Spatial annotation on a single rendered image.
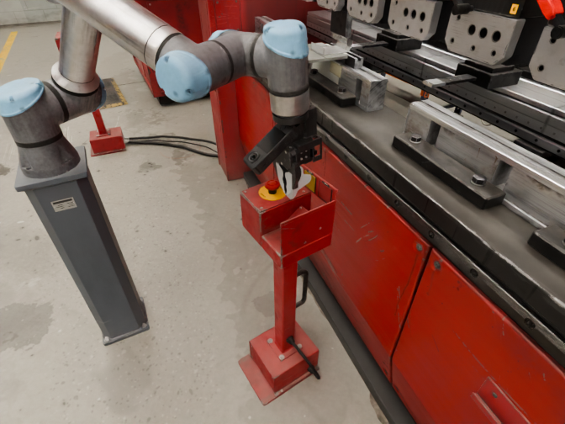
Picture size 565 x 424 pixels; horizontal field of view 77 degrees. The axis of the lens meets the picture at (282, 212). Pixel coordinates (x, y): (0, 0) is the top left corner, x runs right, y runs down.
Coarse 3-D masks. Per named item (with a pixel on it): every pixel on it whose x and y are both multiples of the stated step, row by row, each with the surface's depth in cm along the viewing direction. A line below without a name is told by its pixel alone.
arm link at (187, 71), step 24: (48, 0) 63; (72, 0) 59; (96, 0) 57; (120, 0) 57; (96, 24) 59; (120, 24) 57; (144, 24) 56; (168, 24) 58; (144, 48) 56; (168, 48) 55; (192, 48) 55; (216, 48) 58; (168, 72) 54; (192, 72) 53; (216, 72) 57; (168, 96) 57; (192, 96) 55
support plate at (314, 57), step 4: (308, 44) 124; (316, 44) 124; (320, 44) 124; (324, 44) 124; (312, 52) 116; (312, 56) 112; (316, 56) 112; (320, 56) 112; (328, 56) 112; (332, 56) 112; (336, 56) 112; (340, 56) 113; (344, 56) 113; (312, 60) 110; (316, 60) 110; (320, 60) 111; (324, 60) 111; (328, 60) 112; (332, 60) 112
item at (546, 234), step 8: (536, 232) 61; (544, 232) 61; (552, 232) 61; (560, 232) 61; (528, 240) 63; (536, 240) 62; (544, 240) 60; (552, 240) 60; (560, 240) 60; (536, 248) 62; (544, 248) 61; (552, 248) 59; (560, 248) 58; (552, 256) 60; (560, 256) 58; (560, 264) 59
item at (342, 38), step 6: (336, 12) 115; (342, 12) 112; (336, 18) 115; (342, 18) 112; (348, 18) 110; (330, 24) 120; (336, 24) 116; (342, 24) 113; (348, 24) 112; (330, 30) 120; (336, 30) 117; (342, 30) 114; (348, 30) 113; (336, 36) 120; (342, 36) 115; (348, 36) 114; (342, 42) 117
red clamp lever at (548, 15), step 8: (536, 0) 53; (544, 0) 52; (552, 0) 51; (560, 0) 52; (544, 8) 52; (552, 8) 51; (560, 8) 52; (552, 16) 52; (560, 16) 52; (560, 24) 51; (552, 32) 52; (560, 32) 51
